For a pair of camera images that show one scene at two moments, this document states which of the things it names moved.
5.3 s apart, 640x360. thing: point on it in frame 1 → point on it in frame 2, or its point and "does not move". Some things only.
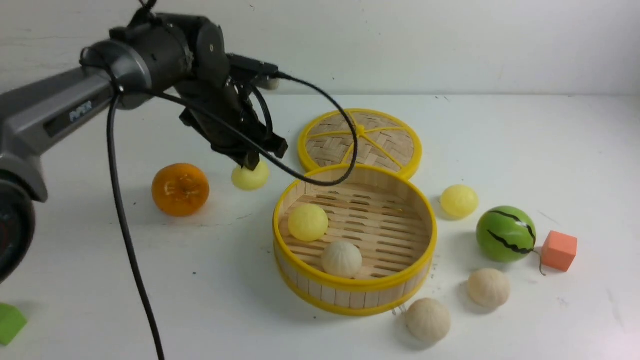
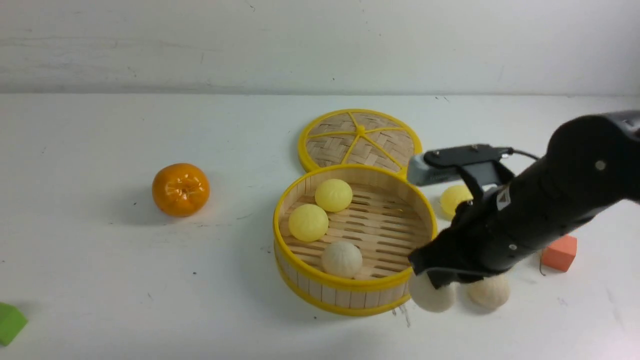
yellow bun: x=459 y=201 does not move
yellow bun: x=251 y=180 → x=333 y=195
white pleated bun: x=488 y=287 does not move
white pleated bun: x=428 y=320 → x=424 y=294
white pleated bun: x=342 y=259 does not move
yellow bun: x=308 y=222 does not move
